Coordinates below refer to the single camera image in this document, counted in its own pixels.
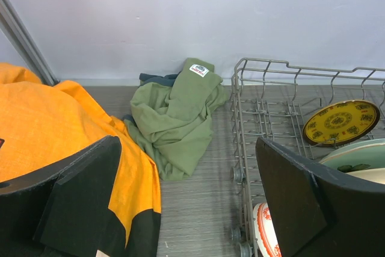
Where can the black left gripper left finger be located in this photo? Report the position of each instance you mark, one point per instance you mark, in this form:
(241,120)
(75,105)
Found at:
(63,205)

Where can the orange Mickey t-shirt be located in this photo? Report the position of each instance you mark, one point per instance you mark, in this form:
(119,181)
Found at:
(42,124)

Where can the light green flower plate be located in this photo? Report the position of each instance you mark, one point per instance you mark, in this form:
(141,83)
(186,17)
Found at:
(363,155)

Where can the green crumpled cloth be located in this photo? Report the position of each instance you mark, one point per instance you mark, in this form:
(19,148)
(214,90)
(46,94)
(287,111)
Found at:
(171,117)

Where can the cream bird painted plate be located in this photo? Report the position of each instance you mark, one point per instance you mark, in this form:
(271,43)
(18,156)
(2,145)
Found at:
(373,175)

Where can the grey wire dish rack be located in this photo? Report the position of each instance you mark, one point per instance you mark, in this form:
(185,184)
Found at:
(273,99)

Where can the white red patterned bowl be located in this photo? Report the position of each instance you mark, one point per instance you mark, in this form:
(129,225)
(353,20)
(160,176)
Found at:
(264,230)

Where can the grey aluminium frame post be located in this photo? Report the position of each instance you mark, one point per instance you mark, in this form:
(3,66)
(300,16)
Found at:
(19,37)

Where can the yellow patterned small plate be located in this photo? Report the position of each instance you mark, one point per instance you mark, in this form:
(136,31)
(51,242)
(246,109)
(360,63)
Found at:
(341,123)

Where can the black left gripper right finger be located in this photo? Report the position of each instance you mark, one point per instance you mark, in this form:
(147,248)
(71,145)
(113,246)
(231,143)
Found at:
(317,210)

